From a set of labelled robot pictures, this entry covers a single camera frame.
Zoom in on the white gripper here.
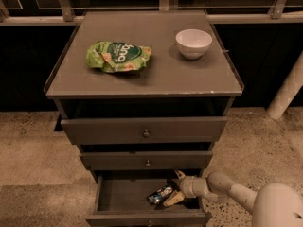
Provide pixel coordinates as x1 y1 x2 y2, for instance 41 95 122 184
163 169 209 207

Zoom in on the blue silver redbull can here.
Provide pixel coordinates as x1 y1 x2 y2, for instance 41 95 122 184
147 184 173 205

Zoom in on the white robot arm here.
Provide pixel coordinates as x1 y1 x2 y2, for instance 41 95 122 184
170 90 303 227

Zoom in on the grey middle drawer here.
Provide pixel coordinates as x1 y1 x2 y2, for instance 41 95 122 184
80 151 212 170

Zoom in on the grey drawer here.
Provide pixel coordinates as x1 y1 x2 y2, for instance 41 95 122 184
86 175 211 227
62 116 227 145
80 151 212 170

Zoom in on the grey bottom drawer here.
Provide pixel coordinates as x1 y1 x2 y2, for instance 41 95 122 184
86 175 211 227

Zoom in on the brass top drawer knob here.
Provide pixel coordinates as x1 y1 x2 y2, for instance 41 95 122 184
143 129 151 138

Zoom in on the grey top drawer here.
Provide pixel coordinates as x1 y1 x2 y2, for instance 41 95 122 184
62 116 227 145

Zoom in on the grey drawer cabinet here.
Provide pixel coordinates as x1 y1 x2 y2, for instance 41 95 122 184
43 10 245 227

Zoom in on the green snack bag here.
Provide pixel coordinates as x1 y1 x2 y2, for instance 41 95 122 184
86 42 152 74

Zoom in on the white ceramic bowl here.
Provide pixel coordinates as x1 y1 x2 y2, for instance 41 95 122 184
175 29 212 60

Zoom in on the metal railing frame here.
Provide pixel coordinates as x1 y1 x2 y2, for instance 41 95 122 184
0 0 303 26

